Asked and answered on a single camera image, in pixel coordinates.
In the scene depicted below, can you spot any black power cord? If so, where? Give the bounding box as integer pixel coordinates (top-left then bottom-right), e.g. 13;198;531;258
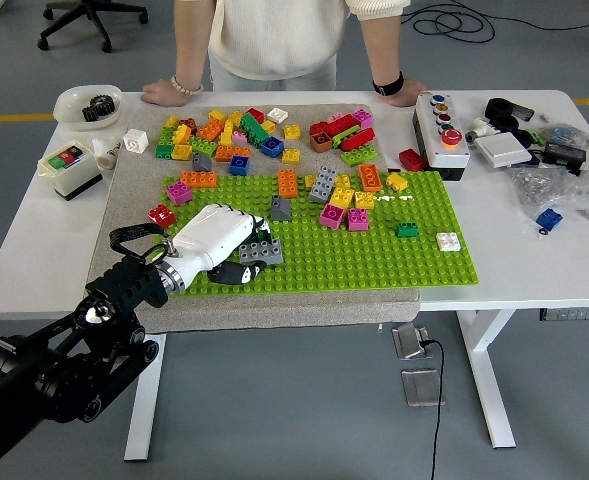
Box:
418;338;448;480

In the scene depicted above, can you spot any clear bag with blue part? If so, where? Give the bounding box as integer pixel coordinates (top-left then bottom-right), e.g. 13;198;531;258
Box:
536;123;589;151

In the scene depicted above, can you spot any extra long green brick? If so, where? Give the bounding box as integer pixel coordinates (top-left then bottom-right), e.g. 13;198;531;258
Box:
238;113;271;149

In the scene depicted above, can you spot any red long brick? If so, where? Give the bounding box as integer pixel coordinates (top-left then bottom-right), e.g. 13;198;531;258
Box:
323;113;360;140

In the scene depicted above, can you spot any magenta square brick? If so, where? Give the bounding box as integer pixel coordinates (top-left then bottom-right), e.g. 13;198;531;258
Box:
319;203;346;230

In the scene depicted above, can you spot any tilted grey long brick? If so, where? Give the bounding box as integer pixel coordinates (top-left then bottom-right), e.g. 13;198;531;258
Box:
308;165;338;204

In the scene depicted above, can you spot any silver floor plate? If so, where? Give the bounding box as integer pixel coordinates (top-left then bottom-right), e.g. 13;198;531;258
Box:
400;368;445;408

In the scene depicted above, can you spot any white table leg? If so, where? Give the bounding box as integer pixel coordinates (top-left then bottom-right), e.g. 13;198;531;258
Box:
123;333;168;462
456;309;518;450

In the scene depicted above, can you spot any grey table control panel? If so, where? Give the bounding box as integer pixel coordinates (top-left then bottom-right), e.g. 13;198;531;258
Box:
539;307;589;322

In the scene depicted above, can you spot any white red-green switch box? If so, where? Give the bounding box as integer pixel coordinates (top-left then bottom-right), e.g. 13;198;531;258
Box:
37;140;104;202

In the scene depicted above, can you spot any dark green long brick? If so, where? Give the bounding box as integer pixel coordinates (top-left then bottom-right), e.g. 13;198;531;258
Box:
251;217;276;246

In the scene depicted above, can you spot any bead bracelet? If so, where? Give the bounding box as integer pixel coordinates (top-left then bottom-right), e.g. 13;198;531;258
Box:
169;74;205;98

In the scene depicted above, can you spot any black wristwatch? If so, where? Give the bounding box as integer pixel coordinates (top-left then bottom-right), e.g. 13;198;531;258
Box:
371;70;405;97

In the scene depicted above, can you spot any black power adapter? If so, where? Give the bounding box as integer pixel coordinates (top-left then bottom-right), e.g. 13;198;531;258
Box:
542;142;588;177

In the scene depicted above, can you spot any person's right hand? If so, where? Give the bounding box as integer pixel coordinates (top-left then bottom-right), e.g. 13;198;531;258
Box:
140;77;181;107

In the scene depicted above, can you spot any white bowl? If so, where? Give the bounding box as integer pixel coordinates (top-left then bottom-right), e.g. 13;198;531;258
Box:
52;84;124;132

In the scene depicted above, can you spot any push-button control box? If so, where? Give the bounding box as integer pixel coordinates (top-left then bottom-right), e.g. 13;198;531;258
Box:
412;92;472;182

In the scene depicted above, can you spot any white cube brick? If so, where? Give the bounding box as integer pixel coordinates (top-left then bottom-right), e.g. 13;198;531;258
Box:
122;128;150;153

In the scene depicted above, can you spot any black floor cable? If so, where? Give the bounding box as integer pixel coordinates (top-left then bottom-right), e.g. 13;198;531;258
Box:
348;0;589;37

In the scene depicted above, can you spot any white tube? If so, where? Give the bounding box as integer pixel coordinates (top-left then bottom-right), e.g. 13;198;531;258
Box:
91;137;124;171

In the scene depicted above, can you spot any white switch plate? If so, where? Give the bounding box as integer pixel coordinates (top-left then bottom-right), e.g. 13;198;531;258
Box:
473;133;534;170

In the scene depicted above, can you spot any red rounded brick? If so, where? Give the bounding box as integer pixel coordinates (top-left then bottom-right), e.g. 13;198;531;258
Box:
339;127;377;152

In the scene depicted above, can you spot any white plastic fitting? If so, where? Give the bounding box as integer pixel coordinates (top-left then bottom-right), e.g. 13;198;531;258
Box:
464;117;500;146

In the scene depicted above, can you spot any green toy baseplate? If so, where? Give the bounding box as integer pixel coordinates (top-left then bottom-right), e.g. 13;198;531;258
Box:
159;169;480;300

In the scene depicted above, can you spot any lime green flat brick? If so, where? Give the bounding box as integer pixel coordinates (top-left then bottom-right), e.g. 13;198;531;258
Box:
331;124;363;150

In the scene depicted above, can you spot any orange long brick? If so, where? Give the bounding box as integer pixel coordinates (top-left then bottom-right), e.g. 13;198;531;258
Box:
215;144;252;163
357;163;384;193
180;170;219;189
277;168;299;199

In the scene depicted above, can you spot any black strap roll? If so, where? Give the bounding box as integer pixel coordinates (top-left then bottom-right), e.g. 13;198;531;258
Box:
484;97;535;133

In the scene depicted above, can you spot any silver floor socket box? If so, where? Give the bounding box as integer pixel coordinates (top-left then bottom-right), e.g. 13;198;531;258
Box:
391;323;431;361

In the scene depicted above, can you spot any flat-lying grey long brick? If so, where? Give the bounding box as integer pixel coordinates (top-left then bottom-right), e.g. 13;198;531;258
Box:
238;238;284;267

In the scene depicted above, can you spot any grey-brown mat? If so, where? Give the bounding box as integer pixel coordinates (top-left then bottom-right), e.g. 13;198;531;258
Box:
84;103;422;335

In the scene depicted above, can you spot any black office chair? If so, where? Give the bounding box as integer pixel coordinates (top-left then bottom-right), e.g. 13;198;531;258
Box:
37;0;150;54

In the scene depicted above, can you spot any person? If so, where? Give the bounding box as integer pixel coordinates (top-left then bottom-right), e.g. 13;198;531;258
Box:
140;0;429;109

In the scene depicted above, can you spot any lime green long brick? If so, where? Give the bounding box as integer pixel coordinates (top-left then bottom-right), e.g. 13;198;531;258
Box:
341;144;380;168

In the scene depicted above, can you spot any person's left hand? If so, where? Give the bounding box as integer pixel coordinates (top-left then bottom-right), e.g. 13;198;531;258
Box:
381;78;429;109

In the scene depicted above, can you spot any black gear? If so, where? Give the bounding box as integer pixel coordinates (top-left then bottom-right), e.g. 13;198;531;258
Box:
81;94;121;123

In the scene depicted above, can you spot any red square brick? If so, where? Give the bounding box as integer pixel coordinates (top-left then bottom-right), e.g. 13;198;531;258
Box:
147;203;178;230

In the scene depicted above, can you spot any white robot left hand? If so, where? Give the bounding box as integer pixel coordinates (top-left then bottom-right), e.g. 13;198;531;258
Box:
165;203;275;294

